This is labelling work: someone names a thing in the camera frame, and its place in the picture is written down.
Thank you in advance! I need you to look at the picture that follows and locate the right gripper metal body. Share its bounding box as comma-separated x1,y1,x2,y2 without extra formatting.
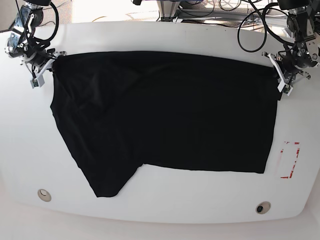
5,3,54,73

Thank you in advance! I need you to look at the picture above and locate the left gripper metal body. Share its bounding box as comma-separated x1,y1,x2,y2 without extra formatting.
278,7,320,77

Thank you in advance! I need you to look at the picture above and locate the black t-shirt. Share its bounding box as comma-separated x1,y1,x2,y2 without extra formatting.
50,51,281,198

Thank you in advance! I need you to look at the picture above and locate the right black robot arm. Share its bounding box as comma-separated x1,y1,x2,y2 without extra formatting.
5,0,60,73

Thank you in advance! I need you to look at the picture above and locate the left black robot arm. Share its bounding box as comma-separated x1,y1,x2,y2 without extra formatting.
278,0,320,75

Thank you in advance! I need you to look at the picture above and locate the red tape rectangle marking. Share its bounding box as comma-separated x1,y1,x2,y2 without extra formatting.
277,141,301,179

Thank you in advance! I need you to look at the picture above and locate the left table grommet hole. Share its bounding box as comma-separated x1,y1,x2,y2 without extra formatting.
37,189,52,203

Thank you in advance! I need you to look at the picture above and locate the table grommet hole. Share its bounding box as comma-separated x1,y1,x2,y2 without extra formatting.
37,189,52,203
255,201,271,215

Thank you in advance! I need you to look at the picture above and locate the right table grommet hole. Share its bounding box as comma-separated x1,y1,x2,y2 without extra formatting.
255,201,271,215

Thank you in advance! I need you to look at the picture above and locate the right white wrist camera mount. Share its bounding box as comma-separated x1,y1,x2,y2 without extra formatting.
30,51,67,89

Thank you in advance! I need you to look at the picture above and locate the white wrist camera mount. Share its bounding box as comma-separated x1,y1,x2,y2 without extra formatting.
261,51,312,97
30,51,67,89

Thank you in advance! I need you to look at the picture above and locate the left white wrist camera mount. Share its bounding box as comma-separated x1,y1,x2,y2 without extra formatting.
261,51,312,97

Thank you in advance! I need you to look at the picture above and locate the black coiled cable bundle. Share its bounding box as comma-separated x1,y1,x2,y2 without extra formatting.
217,0,251,12

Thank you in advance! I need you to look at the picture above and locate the aluminium frame stand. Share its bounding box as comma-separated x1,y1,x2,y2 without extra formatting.
156,0,182,22

